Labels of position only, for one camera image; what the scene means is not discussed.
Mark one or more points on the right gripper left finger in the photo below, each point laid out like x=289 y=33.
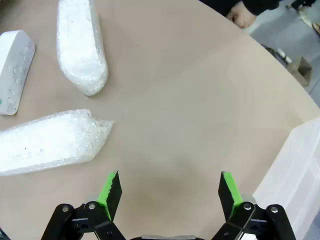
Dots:
x=113 y=192

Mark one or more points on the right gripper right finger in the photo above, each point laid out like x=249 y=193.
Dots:
x=227 y=192

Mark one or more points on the bubble clock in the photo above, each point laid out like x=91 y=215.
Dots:
x=80 y=50
x=45 y=142

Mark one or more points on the white unwrapped digital clock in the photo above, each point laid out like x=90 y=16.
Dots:
x=15 y=70

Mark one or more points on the person left forearm black sleeve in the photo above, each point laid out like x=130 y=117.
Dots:
x=225 y=3

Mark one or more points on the person left hand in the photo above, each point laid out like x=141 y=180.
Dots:
x=242 y=16

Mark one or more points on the clear plastic container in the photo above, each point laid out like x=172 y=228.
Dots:
x=297 y=185

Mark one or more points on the small cardboard box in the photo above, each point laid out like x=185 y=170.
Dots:
x=301 y=70

